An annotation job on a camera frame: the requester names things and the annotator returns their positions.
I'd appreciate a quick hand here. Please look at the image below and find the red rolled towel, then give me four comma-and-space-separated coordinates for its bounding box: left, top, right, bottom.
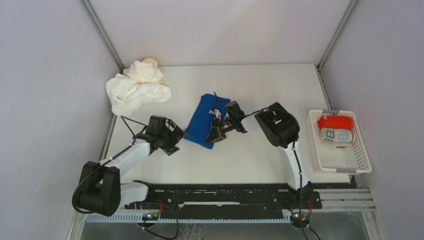
317, 115, 354, 130

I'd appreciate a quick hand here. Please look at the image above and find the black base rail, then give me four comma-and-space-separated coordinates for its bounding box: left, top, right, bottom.
125, 181, 323, 221

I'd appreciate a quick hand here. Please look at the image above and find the blue towel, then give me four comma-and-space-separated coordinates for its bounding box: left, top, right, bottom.
184, 93, 231, 150

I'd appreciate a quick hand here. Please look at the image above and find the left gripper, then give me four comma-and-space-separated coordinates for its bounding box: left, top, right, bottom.
158, 119, 189, 156

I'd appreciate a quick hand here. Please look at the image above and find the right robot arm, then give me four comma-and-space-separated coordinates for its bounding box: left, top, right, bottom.
204, 100, 313, 208

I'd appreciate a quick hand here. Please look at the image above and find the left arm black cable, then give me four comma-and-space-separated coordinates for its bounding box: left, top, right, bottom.
71, 115, 148, 215

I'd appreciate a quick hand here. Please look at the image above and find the white plastic basket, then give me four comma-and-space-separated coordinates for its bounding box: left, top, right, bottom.
306, 109, 372, 175

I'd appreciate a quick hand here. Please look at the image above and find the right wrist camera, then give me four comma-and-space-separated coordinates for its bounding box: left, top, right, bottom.
208, 100, 246, 119

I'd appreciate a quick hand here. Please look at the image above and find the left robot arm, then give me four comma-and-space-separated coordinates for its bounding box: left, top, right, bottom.
71, 115, 186, 217

